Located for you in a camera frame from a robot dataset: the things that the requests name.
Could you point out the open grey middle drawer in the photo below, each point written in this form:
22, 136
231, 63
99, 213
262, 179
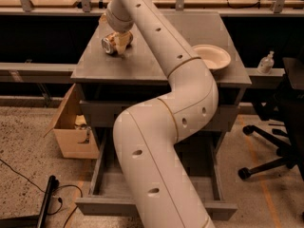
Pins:
109, 194

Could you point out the open cardboard box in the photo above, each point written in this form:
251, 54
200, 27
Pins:
72, 133

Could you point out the black office chair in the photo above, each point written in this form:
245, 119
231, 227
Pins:
287, 106

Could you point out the grey wooden drawer cabinet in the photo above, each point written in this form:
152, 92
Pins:
136, 76

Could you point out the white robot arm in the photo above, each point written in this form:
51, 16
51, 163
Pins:
145, 134

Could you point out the white paper bowl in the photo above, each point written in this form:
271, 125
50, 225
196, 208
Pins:
215, 58

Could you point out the closed grey top drawer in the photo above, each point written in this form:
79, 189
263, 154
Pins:
103, 114

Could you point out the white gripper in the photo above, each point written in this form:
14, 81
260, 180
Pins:
121, 25

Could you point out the black metal floor stand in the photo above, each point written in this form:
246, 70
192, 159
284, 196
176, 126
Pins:
36, 221

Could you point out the clear sanitizer pump bottle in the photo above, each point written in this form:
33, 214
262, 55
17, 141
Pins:
266, 63

